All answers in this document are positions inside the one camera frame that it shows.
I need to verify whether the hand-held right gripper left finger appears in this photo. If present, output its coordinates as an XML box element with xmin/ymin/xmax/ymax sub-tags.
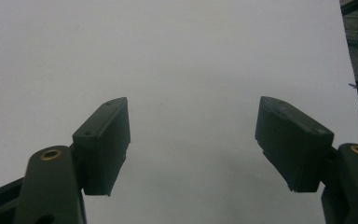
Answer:
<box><xmin>13</xmin><ymin>96</ymin><xmax>131</xmax><ymax>224</ymax></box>

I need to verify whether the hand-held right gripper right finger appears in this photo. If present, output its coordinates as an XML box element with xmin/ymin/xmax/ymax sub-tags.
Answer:
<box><xmin>255</xmin><ymin>95</ymin><xmax>358</xmax><ymax>224</ymax></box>

